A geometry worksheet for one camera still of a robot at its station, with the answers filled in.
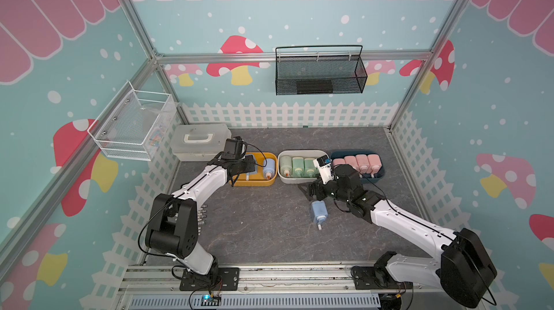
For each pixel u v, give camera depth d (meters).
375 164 0.97
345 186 0.63
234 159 0.71
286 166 0.97
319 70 0.94
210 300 0.73
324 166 0.70
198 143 0.99
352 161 0.97
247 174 0.94
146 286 0.74
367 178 1.00
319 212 0.83
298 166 0.96
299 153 1.04
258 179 0.96
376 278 0.67
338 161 0.97
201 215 0.89
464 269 0.40
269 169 0.95
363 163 0.97
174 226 0.45
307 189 0.72
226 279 0.74
